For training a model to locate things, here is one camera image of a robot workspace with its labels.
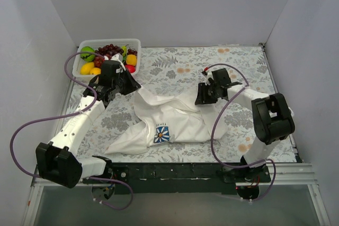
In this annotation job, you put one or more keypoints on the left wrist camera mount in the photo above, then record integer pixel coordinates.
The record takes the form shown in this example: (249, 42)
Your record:
(118, 58)

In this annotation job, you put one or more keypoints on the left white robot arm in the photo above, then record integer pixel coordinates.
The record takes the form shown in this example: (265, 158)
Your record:
(56, 160)

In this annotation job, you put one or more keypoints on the red toy apple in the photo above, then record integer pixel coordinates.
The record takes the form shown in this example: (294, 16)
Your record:
(130, 68)

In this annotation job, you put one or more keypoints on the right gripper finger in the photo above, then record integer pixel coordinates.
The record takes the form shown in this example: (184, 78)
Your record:
(204, 99)
(203, 89)

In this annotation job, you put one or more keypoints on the yellow toy mango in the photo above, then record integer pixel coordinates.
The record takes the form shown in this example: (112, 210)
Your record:
(95, 71)

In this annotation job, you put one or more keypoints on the floral patterned table mat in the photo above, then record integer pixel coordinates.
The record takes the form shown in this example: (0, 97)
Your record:
(171, 71)

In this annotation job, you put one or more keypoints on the white printed t-shirt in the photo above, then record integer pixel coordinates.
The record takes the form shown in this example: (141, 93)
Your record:
(168, 119)

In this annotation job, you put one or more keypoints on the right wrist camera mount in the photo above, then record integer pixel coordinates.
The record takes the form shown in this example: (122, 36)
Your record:
(208, 75)

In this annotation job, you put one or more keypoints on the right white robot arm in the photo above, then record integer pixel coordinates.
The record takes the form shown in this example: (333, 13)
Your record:
(272, 117)

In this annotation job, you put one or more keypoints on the yellow toy lemon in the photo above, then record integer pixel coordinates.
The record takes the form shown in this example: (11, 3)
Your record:
(86, 68)

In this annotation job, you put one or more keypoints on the orange toy fruit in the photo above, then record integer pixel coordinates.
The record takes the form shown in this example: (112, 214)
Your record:
(131, 60)

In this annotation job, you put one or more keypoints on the aluminium frame rail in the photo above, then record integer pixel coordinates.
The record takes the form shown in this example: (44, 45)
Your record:
(286, 174)

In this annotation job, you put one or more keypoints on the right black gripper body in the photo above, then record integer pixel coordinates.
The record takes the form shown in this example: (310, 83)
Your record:
(205, 93)

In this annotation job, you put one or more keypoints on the dark red toy grapes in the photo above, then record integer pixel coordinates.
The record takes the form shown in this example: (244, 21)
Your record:
(110, 50)

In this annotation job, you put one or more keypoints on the green toy fruit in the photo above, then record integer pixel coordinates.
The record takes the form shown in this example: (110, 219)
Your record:
(87, 54)

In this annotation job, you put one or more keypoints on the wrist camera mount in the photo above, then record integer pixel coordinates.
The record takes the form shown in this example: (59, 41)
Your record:
(118, 58)
(208, 75)

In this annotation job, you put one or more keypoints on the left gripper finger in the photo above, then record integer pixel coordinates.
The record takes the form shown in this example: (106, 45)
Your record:
(127, 78)
(129, 88)

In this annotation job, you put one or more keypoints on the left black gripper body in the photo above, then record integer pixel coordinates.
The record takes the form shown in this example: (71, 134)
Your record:
(127, 82)

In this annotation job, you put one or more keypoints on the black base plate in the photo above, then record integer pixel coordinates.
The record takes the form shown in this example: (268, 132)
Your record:
(183, 177)

